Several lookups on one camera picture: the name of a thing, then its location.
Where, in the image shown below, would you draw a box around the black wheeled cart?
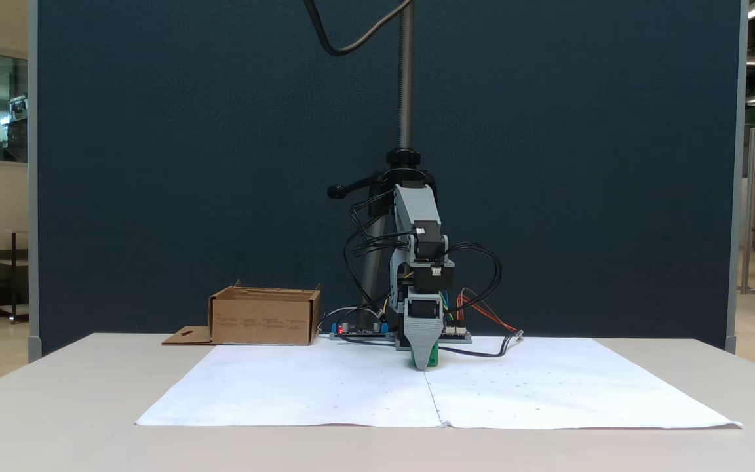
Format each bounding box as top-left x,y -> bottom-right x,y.
0,229 -> 30,325

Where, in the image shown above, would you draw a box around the black tripod with metal column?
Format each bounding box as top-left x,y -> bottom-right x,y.
326,0 -> 441,330

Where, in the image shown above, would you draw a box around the green dice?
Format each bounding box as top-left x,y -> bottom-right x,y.
410,340 -> 440,368

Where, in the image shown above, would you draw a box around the framed wall window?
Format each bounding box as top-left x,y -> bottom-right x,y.
0,44 -> 29,170

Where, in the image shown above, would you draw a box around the black cable on table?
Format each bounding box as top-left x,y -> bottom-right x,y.
439,330 -> 525,359

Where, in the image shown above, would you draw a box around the black motor cable bundle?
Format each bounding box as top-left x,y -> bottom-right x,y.
343,196 -> 503,330

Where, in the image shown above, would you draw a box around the thick black hanging cable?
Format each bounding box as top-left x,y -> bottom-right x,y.
303,0 -> 414,57

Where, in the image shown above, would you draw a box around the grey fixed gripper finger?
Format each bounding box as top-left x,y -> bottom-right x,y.
404,330 -> 444,372

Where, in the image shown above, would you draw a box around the brown cardboard box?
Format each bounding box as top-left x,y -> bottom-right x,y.
161,280 -> 323,347

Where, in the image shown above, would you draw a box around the white paper sheet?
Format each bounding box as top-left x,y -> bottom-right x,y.
420,337 -> 744,431
135,344 -> 445,429

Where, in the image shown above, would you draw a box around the circuit board with blue terminals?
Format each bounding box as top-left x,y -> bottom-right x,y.
329,319 -> 397,342

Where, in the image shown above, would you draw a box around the orange red wires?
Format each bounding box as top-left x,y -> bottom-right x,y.
455,288 -> 521,334

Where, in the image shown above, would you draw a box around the circuit board with white connectors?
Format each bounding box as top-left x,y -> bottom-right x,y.
442,321 -> 473,344

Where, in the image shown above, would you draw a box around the dark blue partition panel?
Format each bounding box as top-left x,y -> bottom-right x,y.
28,0 -> 749,363

